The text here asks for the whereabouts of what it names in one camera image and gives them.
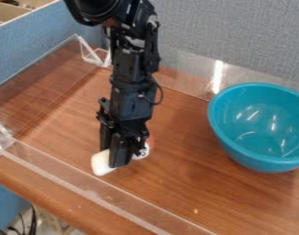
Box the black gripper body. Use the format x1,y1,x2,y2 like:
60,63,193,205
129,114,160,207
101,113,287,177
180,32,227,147
97,81,161,139

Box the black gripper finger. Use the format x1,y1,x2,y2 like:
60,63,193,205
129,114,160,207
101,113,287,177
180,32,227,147
109,132,149,168
99,124,112,151

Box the white brown toy mushroom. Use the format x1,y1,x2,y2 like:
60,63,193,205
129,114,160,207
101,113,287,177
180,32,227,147
91,140,151,176

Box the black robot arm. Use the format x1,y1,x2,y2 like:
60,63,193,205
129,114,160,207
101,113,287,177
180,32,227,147
64,0,163,168

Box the blue plastic bowl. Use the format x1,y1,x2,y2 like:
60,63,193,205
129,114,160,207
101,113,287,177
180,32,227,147
208,83,299,173

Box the clear acrylic barrier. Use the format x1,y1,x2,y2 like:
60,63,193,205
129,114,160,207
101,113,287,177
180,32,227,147
0,32,299,235

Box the wooden shelf box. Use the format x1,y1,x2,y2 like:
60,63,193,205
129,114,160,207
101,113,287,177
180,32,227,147
0,0,60,27

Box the black cables under table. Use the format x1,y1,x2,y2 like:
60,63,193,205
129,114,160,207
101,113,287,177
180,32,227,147
0,205,38,235

